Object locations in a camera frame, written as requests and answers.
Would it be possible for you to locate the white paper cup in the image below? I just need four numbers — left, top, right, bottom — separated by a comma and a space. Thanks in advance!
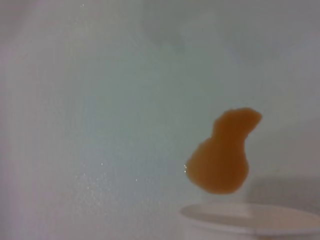
179, 202, 320, 240

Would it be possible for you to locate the orange-brown liquid stain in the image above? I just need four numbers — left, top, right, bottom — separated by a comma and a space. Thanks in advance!
185, 107, 263, 195

